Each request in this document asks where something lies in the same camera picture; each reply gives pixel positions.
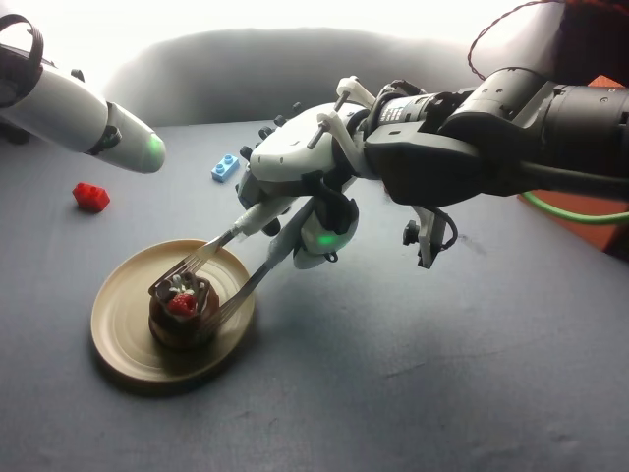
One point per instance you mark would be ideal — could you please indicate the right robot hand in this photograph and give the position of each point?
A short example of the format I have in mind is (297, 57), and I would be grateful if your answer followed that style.
(295, 152)

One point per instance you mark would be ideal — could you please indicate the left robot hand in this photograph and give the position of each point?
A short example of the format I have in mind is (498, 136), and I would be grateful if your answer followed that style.
(74, 113)

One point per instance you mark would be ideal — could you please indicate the chocolate toy cake with strawberry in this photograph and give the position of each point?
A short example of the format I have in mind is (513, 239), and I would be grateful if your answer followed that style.
(179, 305)

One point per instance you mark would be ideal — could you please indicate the beige round plate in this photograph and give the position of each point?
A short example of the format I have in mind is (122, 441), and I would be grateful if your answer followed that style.
(123, 314)

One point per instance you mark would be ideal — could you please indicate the blue toy brick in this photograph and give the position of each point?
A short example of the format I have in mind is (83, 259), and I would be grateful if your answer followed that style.
(225, 168)

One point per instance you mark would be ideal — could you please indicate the red toy brick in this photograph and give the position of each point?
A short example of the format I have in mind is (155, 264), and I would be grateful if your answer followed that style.
(91, 196)

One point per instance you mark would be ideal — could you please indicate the grey tablecloth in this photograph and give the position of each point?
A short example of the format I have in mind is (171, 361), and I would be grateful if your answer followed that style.
(393, 369)

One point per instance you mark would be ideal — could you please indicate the orange box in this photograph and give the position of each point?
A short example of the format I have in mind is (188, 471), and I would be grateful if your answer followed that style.
(604, 233)

